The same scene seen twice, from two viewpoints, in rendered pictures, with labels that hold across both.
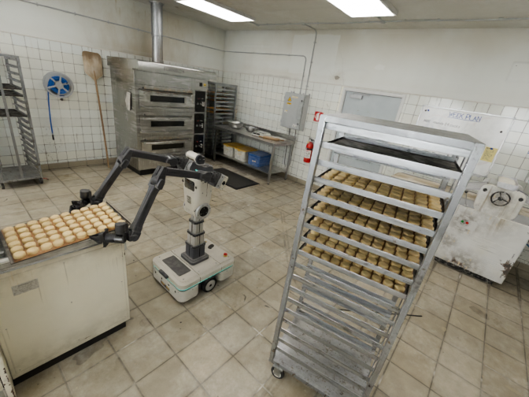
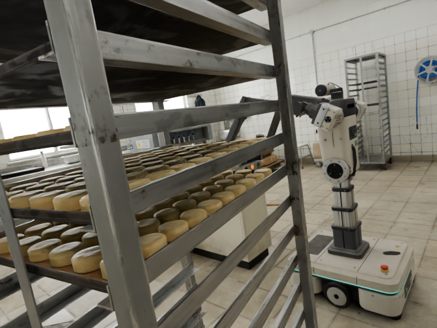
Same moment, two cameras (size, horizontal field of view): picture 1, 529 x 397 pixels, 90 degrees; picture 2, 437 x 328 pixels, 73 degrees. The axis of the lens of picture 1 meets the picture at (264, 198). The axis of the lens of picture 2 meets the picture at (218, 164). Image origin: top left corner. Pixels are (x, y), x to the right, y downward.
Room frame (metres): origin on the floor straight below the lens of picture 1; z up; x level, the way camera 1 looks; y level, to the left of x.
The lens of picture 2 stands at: (1.58, -1.25, 1.22)
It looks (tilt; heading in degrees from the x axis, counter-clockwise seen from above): 9 degrees down; 95
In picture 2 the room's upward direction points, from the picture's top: 9 degrees counter-clockwise
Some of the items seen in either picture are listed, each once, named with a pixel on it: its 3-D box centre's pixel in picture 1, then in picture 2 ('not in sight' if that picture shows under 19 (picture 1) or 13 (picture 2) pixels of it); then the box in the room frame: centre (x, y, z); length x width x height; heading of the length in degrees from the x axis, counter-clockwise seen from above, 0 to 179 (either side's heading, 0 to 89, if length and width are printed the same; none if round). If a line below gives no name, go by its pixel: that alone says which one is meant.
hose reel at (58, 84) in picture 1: (61, 106); (430, 92); (4.58, 3.67, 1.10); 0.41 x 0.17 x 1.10; 142
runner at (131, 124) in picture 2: not in sight; (221, 112); (1.55, -0.68, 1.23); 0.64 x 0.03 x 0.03; 63
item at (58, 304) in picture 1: (63, 291); (223, 207); (1.33, 1.25, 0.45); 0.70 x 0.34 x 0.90; 141
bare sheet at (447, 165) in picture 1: (390, 153); not in sight; (1.37, -0.60, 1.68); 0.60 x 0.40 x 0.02; 63
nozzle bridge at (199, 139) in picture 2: not in sight; (175, 146); (0.94, 1.57, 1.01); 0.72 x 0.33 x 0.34; 51
